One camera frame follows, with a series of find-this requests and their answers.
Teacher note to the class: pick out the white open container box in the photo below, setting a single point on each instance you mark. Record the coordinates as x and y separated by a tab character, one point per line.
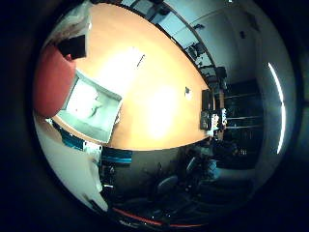
106	125

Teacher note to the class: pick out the blue striped box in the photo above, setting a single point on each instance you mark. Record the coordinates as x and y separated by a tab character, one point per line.
69	140
116	157

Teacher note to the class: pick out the grey office chair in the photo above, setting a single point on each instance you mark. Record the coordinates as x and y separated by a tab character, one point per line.
167	183

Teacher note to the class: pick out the small black white object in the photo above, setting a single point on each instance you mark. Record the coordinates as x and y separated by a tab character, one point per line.
187	92

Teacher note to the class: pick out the black keyboard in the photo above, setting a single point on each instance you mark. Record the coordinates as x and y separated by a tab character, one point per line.
206	120

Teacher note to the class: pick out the person in dark clothes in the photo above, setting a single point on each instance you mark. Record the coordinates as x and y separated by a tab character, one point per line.
222	151

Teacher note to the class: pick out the black monitor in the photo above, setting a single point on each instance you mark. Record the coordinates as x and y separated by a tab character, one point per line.
207	100

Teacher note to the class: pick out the black equipment stand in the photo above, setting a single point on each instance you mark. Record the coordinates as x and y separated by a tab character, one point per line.
196	50

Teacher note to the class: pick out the black shelf cabinet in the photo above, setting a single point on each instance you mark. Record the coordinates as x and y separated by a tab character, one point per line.
244	116

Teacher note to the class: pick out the ceiling light strip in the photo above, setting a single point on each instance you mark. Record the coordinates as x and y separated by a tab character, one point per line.
280	106

